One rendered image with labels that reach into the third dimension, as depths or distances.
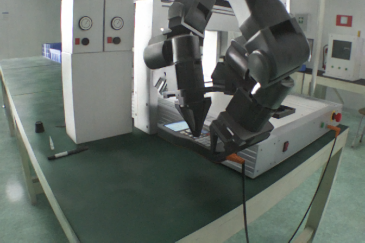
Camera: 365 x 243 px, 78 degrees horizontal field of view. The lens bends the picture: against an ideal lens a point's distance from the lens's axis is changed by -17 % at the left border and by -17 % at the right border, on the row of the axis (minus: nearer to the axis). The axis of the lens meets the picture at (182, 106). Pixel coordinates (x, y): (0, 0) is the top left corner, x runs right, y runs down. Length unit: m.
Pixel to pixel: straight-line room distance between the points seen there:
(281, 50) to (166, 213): 0.39
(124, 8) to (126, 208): 0.61
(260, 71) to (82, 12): 0.61
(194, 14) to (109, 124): 0.52
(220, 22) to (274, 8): 0.74
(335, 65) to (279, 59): 3.06
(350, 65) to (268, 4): 3.01
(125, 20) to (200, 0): 0.39
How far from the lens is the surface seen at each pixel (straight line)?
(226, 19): 1.14
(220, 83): 0.49
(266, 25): 0.36
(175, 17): 0.55
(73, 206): 0.61
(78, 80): 0.85
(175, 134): 0.58
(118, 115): 0.94
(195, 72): 0.52
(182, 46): 0.52
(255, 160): 0.68
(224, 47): 1.63
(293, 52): 0.37
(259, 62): 0.36
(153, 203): 0.60
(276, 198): 0.79
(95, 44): 0.85
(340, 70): 3.39
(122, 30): 0.89
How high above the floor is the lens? 1.11
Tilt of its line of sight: 16 degrees down
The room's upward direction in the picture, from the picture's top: 2 degrees clockwise
